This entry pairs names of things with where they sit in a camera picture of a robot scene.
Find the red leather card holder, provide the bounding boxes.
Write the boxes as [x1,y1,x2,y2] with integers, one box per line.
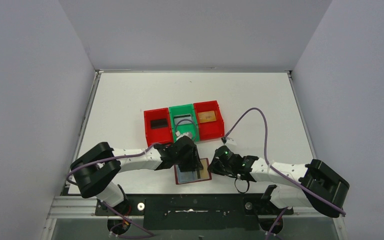
[174,158,212,185]

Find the green plastic bin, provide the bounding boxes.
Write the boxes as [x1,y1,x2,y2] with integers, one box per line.
[168,104,200,142]

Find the red plastic bin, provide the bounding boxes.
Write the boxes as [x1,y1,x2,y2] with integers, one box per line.
[143,107,174,146]
[193,100,225,141]

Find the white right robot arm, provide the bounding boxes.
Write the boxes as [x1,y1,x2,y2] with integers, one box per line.
[208,145,350,218]

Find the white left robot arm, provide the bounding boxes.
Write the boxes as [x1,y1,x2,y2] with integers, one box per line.
[66,135,203,214]

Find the silver card in bin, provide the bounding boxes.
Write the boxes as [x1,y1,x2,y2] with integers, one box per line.
[173,114,192,125]

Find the black card in bin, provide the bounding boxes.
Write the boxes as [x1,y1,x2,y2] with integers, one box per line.
[150,118,169,129]

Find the gold card in bin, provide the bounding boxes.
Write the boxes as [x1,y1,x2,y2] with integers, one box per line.
[197,110,217,124]

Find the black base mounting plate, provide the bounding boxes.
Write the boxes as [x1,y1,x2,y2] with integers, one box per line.
[114,193,284,234]

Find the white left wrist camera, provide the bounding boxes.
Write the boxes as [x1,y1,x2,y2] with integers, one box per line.
[175,131,194,141]

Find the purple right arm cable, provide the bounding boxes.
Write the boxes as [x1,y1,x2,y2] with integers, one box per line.
[221,107,348,240]

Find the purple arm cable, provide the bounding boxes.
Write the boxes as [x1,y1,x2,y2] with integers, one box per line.
[221,107,348,240]
[65,119,200,239]

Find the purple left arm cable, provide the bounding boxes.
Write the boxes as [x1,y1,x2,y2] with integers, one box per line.
[65,119,200,239]

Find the aluminium table edge rail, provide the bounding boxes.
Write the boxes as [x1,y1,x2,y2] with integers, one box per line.
[69,69,104,165]

